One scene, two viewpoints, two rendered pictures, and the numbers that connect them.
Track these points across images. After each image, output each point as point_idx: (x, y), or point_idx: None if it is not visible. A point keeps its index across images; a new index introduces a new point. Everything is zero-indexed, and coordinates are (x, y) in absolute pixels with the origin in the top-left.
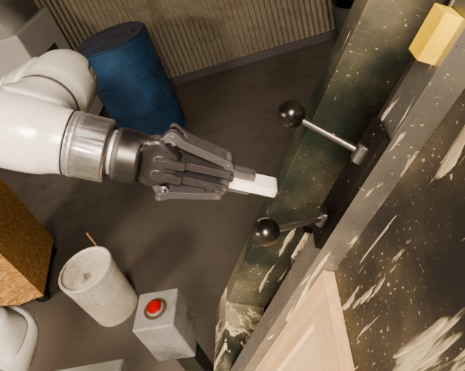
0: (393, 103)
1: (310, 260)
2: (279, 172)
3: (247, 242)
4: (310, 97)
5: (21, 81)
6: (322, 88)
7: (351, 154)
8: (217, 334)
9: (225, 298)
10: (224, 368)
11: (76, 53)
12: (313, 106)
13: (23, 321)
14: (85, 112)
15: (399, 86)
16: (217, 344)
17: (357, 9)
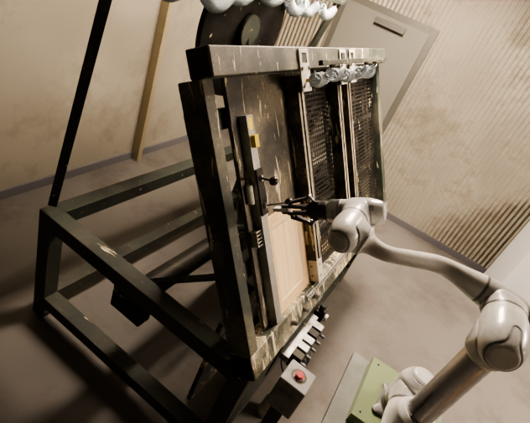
0: (254, 163)
1: (267, 221)
2: (236, 259)
3: (245, 312)
4: (226, 216)
5: (360, 205)
6: (231, 203)
7: (258, 184)
8: (266, 360)
9: (256, 353)
10: (277, 326)
11: (337, 222)
12: (231, 213)
13: (387, 421)
14: (337, 203)
15: (252, 159)
16: (269, 355)
17: (223, 168)
